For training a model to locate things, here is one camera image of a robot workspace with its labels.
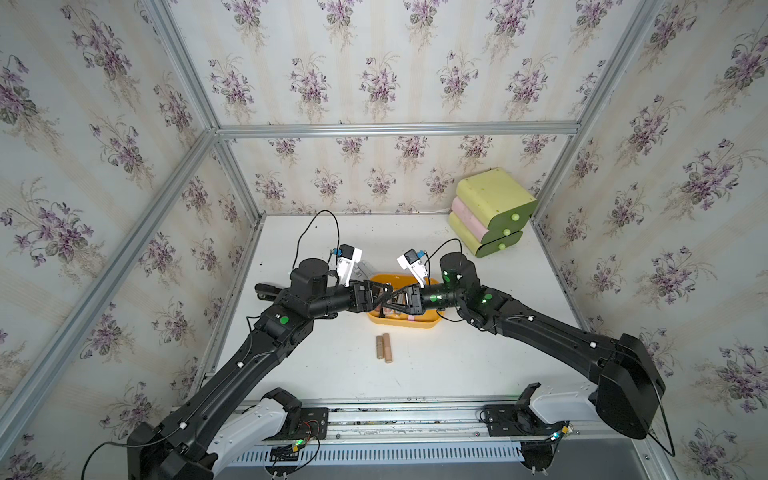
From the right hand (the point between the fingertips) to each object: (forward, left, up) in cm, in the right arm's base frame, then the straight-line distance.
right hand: (388, 305), depth 69 cm
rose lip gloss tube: (-1, 0, 0) cm, 1 cm away
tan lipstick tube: (-2, 0, -22) cm, 22 cm away
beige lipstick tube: (-2, +3, -23) cm, 23 cm away
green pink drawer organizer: (+36, -31, -3) cm, 47 cm away
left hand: (+1, 0, +3) cm, 3 cm away
